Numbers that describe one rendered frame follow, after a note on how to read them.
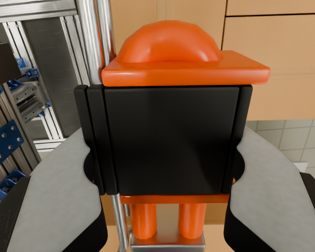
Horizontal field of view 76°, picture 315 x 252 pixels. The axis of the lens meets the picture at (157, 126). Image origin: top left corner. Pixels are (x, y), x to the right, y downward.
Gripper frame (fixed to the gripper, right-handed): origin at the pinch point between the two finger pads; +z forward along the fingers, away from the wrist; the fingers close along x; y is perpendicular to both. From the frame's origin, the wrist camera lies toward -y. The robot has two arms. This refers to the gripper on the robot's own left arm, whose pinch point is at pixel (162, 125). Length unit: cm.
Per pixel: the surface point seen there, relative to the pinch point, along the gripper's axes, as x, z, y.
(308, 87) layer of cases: 58, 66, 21
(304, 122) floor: 106, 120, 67
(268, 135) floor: 82, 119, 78
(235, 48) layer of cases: 28, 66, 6
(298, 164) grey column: 113, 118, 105
